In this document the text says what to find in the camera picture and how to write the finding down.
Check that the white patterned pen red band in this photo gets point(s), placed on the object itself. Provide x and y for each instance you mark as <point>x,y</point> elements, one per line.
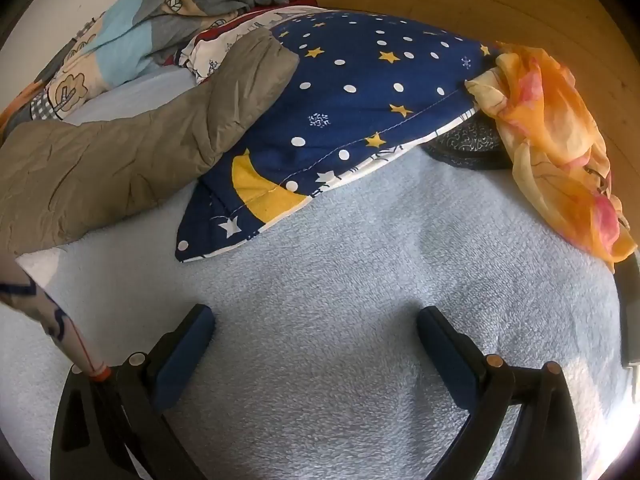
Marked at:
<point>55,320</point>

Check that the black patterned cloth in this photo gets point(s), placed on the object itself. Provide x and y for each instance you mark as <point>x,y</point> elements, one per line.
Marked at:
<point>465,145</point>

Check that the navy star print pillow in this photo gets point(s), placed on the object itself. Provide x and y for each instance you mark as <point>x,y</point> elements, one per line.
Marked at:
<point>360,90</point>

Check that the red white printed cloth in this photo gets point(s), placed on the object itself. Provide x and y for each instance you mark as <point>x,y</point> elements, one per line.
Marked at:
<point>220,45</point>

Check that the khaki quilted puffer jacket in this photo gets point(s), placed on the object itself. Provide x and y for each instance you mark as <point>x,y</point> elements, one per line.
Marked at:
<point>100,175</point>

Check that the light blue fleece blanket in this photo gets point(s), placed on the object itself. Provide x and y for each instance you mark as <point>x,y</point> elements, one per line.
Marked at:
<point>350,260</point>

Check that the patchwork cartoon print blanket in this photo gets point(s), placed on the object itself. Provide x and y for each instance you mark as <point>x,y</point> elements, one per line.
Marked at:
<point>120,40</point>

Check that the orange floral sheer scarf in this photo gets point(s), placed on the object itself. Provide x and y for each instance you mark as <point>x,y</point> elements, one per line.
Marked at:
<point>550,120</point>

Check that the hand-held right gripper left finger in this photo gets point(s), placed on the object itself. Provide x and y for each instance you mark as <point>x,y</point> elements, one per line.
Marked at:
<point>187,345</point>

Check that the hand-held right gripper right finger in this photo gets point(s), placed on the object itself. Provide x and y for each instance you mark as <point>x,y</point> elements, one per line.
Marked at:
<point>442,347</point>

